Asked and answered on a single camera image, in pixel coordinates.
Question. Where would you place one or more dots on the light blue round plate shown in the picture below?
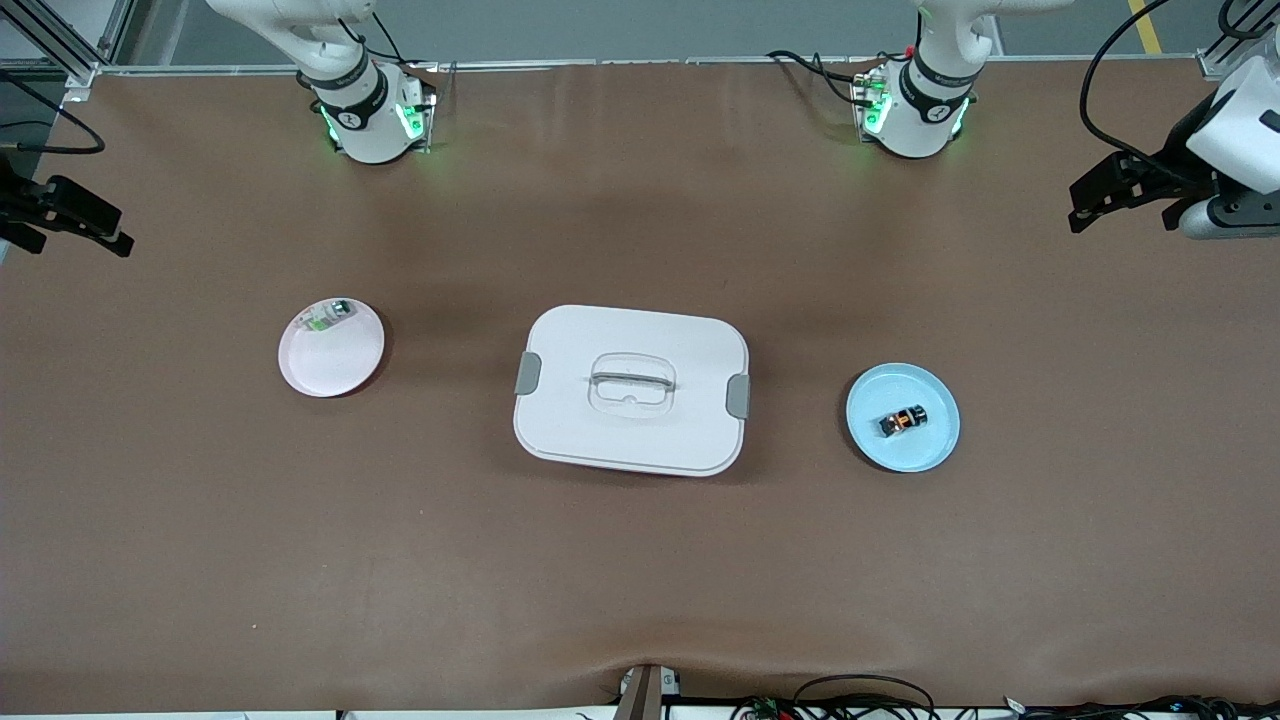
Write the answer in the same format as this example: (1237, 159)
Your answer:
(915, 450)

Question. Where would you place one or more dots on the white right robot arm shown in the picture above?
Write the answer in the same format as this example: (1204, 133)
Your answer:
(360, 100)

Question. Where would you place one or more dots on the aluminium extrusion frame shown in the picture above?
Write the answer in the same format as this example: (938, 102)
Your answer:
(1235, 40)
(70, 50)

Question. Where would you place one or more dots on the green white switch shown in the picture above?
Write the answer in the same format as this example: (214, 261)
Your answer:
(325, 318)

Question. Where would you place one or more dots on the white storage box grey latches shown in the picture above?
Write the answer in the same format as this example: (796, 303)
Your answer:
(630, 440)

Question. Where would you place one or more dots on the black orange push-button switch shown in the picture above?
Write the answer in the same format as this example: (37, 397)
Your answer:
(903, 421)

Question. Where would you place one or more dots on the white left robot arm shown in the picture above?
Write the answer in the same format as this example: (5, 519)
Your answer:
(925, 110)

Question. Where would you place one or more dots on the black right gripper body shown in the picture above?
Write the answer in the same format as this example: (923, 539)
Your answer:
(14, 200)

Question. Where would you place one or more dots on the aluminium table edge rail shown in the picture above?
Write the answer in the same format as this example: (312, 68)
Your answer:
(600, 64)

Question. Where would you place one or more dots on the pink round plate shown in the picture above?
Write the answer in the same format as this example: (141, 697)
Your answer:
(335, 360)

